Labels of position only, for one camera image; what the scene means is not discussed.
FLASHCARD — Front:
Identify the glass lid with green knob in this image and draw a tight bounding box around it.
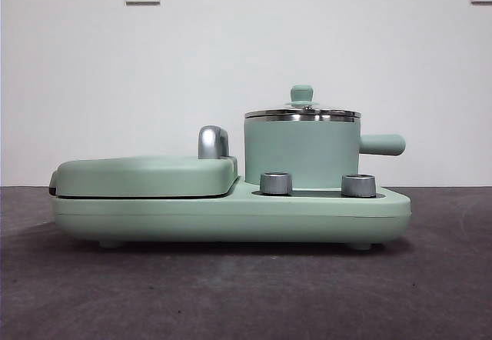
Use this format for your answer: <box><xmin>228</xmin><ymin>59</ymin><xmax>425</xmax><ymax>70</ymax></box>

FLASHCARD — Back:
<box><xmin>244</xmin><ymin>84</ymin><xmax>361</xmax><ymax>120</ymax></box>

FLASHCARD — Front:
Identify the mint green steamer pot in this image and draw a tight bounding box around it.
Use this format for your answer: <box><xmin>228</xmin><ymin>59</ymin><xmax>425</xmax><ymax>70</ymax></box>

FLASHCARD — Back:
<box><xmin>242</xmin><ymin>113</ymin><xmax>406</xmax><ymax>188</ymax></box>

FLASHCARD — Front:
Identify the silver control knob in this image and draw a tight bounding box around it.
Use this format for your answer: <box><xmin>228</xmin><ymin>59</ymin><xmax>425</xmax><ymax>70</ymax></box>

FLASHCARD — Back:
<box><xmin>340</xmin><ymin>173</ymin><xmax>377</xmax><ymax>198</ymax></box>
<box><xmin>259</xmin><ymin>171</ymin><xmax>292</xmax><ymax>195</ymax></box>

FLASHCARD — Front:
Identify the mint green breakfast maker base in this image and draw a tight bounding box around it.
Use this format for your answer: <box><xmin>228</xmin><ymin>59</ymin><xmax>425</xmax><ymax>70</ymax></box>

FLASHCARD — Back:
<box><xmin>50</xmin><ymin>174</ymin><xmax>414</xmax><ymax>250</ymax></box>

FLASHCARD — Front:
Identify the green griddle cover chrome handle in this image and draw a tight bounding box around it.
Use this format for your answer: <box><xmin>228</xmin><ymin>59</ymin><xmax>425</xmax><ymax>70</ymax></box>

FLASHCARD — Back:
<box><xmin>48</xmin><ymin>125</ymin><xmax>239</xmax><ymax>198</ymax></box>

